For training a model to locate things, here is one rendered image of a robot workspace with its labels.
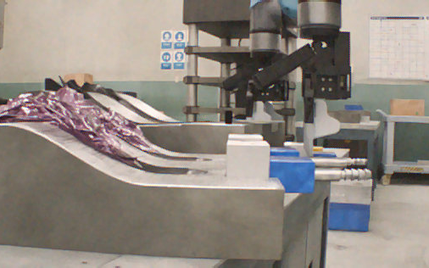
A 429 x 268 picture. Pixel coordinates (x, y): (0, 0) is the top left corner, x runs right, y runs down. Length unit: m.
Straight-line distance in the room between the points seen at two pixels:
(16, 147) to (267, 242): 0.21
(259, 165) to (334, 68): 0.44
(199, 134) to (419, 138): 6.62
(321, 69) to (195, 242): 0.51
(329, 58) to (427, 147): 6.43
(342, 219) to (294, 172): 3.56
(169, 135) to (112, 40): 7.80
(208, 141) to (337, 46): 0.30
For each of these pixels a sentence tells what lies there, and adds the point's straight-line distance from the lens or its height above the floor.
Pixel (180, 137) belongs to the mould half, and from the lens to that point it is 0.70.
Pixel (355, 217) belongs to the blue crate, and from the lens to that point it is 3.99.
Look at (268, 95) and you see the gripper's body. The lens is 1.22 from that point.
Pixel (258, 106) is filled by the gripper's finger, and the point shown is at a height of 0.92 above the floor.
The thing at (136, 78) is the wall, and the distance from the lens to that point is 8.21.
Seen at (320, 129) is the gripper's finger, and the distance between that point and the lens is 0.83.
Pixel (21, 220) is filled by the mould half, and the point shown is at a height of 0.82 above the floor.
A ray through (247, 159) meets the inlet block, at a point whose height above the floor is 0.87.
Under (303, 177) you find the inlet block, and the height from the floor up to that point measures 0.85.
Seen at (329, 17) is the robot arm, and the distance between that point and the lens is 0.86.
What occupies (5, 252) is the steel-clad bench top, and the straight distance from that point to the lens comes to 0.41.
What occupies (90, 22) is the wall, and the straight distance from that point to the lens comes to 8.77.
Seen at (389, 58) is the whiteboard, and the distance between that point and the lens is 7.26.
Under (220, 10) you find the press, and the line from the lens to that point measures 4.93.
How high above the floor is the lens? 0.91
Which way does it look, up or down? 3 degrees down
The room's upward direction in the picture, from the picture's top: 1 degrees clockwise
